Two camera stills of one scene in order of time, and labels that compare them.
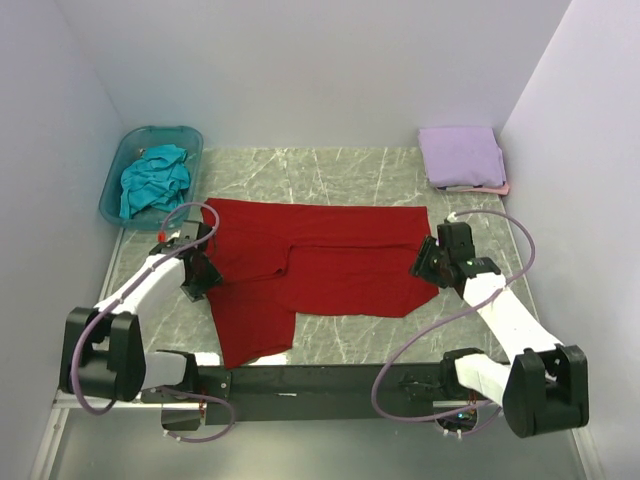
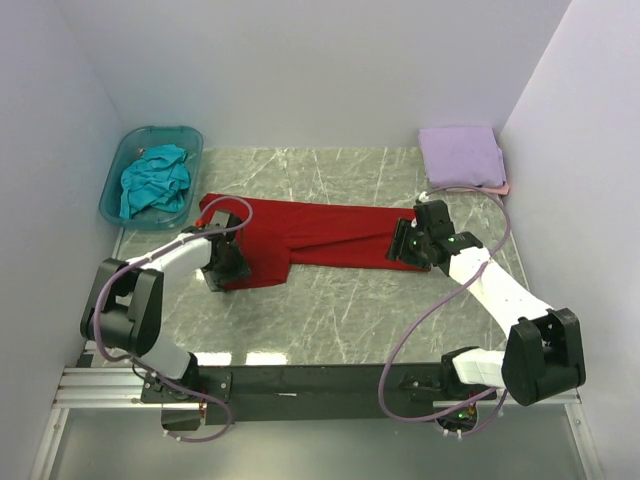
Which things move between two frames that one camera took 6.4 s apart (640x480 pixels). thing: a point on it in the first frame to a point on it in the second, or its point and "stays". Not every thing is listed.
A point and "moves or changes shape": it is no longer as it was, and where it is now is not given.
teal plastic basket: (135, 140) stays
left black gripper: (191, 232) to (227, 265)
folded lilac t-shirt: (463, 156) stays
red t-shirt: (278, 258) moves or changes shape
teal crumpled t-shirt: (159, 179) stays
